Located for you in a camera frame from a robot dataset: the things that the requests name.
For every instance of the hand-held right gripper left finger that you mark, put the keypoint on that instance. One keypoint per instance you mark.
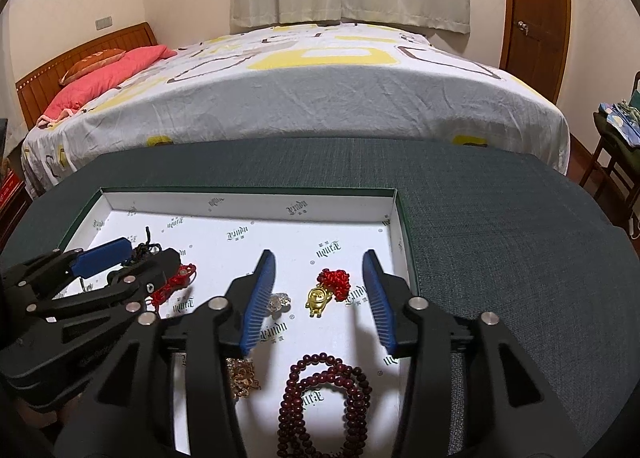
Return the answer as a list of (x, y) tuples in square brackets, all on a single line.
[(260, 298)]

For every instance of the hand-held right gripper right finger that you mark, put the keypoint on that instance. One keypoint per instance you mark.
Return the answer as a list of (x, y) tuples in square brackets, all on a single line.
[(380, 298)]

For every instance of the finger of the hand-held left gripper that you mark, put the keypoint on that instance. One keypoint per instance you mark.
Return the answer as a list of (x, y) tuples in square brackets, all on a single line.
[(100, 255), (155, 270)]

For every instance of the white printed box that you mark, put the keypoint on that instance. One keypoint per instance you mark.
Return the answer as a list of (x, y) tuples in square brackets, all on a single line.
[(300, 233)]

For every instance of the clear crystal charm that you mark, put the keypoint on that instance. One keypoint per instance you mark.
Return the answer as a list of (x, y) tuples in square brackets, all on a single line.
[(277, 302)]

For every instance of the dark wooden nightstand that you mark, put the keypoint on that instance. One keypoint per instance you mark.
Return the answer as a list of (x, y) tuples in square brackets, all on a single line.
[(12, 218)]

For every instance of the red box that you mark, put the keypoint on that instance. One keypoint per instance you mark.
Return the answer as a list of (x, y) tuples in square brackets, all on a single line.
[(9, 190)]

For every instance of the pink blanket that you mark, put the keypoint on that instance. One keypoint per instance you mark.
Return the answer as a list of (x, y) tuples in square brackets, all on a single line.
[(110, 75)]

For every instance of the wooden headboard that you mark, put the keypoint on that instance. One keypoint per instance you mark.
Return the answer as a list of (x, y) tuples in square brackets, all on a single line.
[(45, 82)]

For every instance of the orange pillow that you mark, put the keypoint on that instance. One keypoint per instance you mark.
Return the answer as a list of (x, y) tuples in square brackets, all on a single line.
[(92, 62)]

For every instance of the bed with patterned sheet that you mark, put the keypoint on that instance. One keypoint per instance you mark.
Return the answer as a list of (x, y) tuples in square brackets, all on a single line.
[(325, 97)]

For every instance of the wooden chair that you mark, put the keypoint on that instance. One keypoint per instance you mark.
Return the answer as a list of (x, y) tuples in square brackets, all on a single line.
[(607, 167)]

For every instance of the pile of clothes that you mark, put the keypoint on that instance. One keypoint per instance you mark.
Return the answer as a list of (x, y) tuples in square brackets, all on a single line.
[(620, 125)]

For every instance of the brown wooden door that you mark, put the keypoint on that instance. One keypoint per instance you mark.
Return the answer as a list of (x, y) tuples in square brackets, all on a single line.
[(537, 12)]

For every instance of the wall socket above headboard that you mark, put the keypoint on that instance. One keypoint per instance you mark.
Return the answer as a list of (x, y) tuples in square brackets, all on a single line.
[(103, 23)]

